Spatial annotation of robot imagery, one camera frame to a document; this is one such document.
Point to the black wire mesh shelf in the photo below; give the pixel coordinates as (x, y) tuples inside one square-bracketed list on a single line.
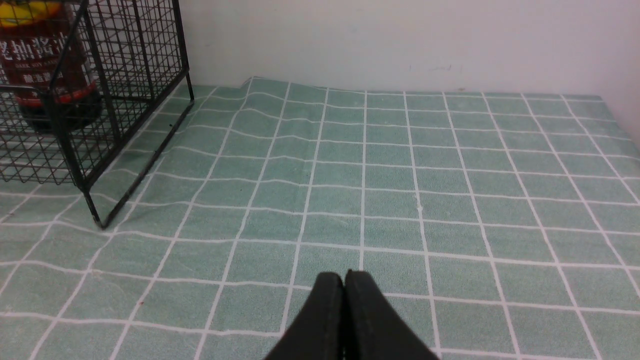
[(138, 56)]

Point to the green checkered tablecloth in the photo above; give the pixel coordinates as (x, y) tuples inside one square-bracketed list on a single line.
[(498, 225)]

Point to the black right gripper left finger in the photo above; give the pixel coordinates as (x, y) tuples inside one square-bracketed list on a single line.
[(316, 331)]

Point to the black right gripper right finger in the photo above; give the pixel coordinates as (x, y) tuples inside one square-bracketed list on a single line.
[(372, 329)]

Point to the soy sauce bottle red cap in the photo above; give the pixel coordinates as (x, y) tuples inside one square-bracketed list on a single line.
[(37, 55)]

